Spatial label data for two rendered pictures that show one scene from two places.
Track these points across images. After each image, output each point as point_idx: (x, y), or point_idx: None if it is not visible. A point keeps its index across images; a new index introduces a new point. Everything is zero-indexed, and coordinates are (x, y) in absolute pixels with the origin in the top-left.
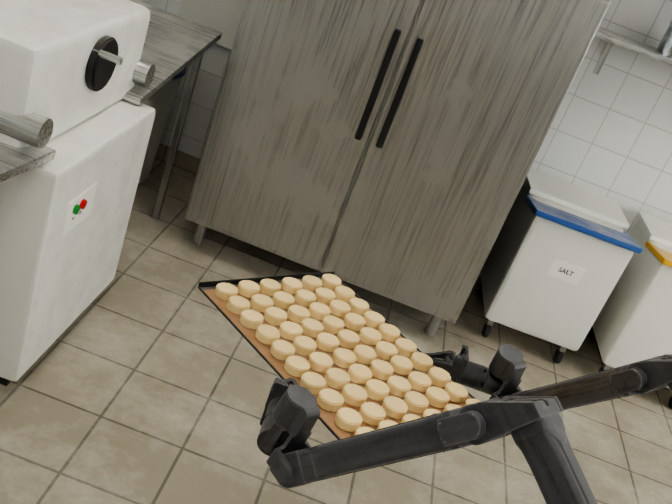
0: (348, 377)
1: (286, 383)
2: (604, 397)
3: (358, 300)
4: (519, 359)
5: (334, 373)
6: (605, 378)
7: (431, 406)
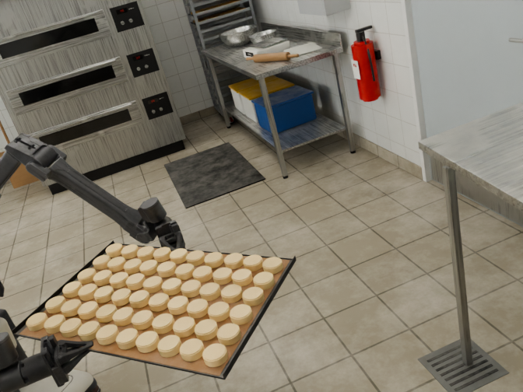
0: (141, 267)
1: (170, 225)
2: None
3: (171, 344)
4: None
5: (151, 263)
6: None
7: None
